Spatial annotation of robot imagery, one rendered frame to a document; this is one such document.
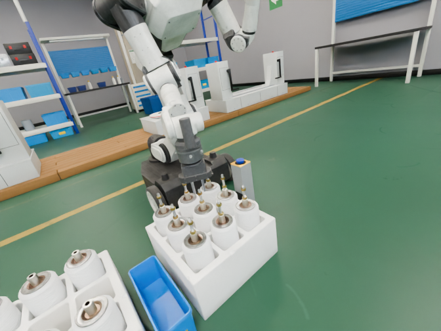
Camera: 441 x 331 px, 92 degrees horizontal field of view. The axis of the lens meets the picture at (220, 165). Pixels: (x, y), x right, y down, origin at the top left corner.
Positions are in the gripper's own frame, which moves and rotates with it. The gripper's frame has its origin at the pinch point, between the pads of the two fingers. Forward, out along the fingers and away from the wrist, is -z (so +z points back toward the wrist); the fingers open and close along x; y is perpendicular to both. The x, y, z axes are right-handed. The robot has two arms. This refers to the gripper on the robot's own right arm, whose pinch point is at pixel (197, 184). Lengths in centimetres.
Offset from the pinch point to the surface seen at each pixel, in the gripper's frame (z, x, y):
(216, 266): -18.1, -0.1, 22.1
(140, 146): -31, 60, -181
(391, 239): -36, -71, 17
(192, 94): 9, -15, -237
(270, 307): -35.9, -14.2, 28.4
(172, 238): -13.0, 12.7, 9.9
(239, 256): -21.6, -8.4, 17.6
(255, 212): -12.2, -18.5, 8.6
